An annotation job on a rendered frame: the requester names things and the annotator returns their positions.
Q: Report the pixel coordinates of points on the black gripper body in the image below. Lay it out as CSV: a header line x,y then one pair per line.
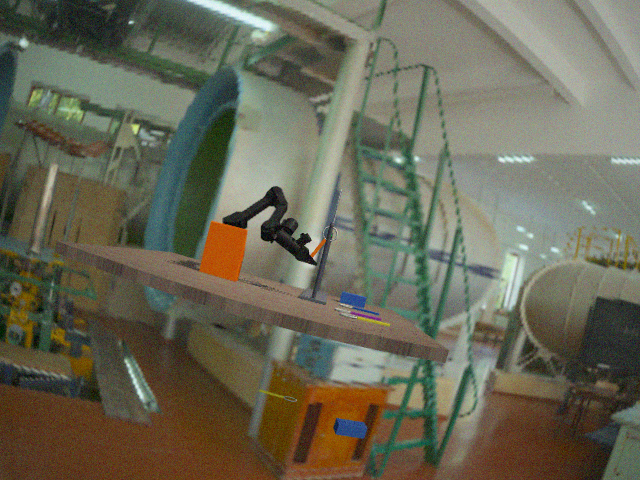
x,y
297,251

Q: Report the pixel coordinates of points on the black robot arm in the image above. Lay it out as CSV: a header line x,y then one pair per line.
x,y
271,230

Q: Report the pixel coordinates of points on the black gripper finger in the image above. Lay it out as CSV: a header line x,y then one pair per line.
x,y
308,259

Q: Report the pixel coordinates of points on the blue rectangular block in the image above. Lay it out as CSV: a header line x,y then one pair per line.
x,y
353,300
350,428

